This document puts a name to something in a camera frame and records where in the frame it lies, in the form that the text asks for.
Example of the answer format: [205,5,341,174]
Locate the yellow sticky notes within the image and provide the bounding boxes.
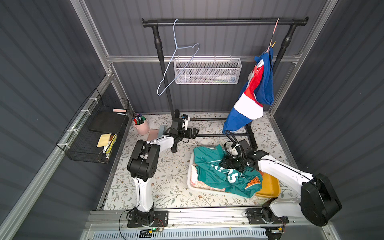
[97,134,112,148]

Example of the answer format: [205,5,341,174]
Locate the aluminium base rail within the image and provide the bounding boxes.
[83,206,312,234]

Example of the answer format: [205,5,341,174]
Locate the yellow plastic tray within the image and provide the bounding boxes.
[255,172,281,198]

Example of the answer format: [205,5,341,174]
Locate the black clothes rack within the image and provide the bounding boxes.
[142,17,309,153]

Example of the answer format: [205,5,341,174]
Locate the light blue wire hanger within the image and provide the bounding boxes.
[156,19,201,97]

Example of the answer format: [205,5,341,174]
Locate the red white blue jacket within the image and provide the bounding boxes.
[223,48,275,133]

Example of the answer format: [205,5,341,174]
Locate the silver mesh wall basket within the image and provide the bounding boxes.
[173,57,242,85]

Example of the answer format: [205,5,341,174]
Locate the pink eraser block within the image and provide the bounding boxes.
[147,129,159,141]

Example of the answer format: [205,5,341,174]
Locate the light blue eraser block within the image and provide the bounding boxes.
[158,125,166,137]

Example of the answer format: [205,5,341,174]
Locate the pink wire hanger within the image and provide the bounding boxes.
[266,18,280,53]

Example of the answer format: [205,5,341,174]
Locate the pink printed jacket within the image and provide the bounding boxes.
[188,165,225,192]

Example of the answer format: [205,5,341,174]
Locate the floral table mat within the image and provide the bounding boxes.
[103,113,297,210]

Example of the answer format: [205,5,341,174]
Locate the pink pen cup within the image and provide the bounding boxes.
[133,114,150,135]

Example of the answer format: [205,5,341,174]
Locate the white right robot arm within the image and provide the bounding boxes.
[221,131,342,227]

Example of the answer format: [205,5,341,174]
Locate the green jacket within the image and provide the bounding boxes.
[194,145,263,198]

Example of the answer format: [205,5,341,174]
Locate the black wire wall basket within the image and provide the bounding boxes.
[57,90,130,164]

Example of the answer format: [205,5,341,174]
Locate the white plastic basket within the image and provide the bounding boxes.
[187,145,243,194]

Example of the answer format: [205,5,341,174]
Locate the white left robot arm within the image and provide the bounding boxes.
[127,115,199,216]

